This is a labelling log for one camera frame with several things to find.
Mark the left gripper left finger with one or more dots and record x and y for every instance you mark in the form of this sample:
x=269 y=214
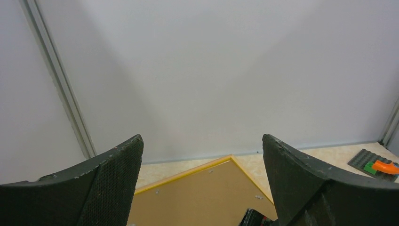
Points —
x=95 y=192

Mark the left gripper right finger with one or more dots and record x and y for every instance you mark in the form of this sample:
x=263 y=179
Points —
x=307 y=191

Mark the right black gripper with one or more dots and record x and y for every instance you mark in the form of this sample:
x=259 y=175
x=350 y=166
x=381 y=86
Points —
x=255 y=218

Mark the brown cardboard backing board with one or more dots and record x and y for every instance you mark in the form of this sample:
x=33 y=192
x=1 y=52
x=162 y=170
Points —
x=218 y=196

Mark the yellow wooden picture frame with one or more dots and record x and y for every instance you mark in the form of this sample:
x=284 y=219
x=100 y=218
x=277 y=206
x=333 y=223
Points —
x=155 y=174

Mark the green block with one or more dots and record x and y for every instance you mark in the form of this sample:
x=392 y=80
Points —
x=368 y=168

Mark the grey building block plate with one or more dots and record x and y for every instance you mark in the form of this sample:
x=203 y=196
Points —
x=363 y=157

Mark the orange curved block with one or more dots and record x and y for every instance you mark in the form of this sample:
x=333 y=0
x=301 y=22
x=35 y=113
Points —
x=388 y=168

